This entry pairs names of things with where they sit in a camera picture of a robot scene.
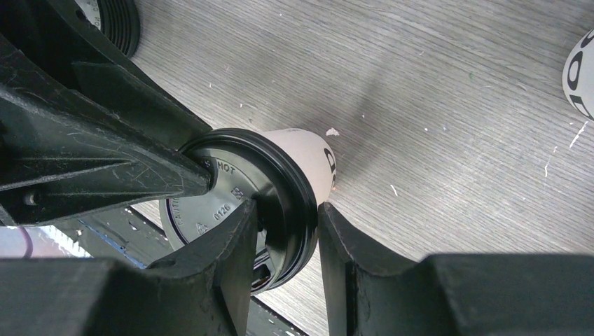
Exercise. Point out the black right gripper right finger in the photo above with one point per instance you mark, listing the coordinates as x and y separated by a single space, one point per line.
371 290

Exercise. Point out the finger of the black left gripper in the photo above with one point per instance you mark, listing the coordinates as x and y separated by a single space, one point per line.
64 156
101 72

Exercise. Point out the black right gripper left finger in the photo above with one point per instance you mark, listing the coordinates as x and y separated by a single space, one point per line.
203 288

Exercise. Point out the white paper coffee cup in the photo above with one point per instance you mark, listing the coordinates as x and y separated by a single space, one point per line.
577 76

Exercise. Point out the stack of black cup lids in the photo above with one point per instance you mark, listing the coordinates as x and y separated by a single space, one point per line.
118 20

